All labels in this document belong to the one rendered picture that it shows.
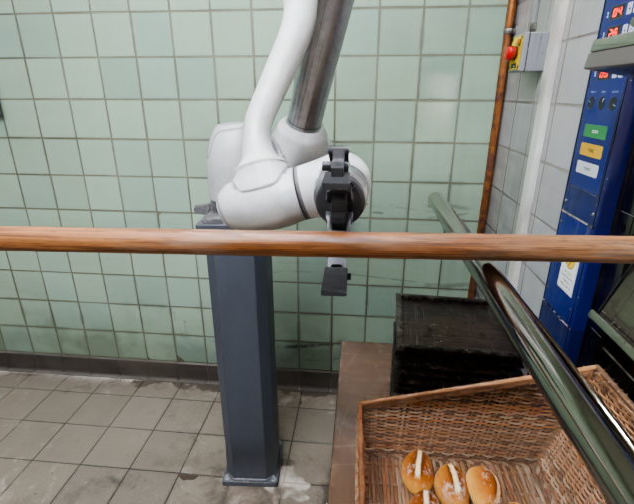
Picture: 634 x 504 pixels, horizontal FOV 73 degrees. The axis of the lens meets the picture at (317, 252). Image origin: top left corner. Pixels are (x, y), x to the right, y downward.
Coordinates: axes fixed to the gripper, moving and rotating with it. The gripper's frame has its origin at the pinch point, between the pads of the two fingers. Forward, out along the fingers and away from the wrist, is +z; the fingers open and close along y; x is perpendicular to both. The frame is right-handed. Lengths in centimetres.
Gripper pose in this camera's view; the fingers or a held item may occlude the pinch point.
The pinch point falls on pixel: (335, 237)
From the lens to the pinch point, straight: 48.6
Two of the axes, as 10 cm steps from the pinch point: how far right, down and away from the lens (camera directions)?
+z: -0.8, 3.5, -9.3
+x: -10.0, -0.3, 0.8
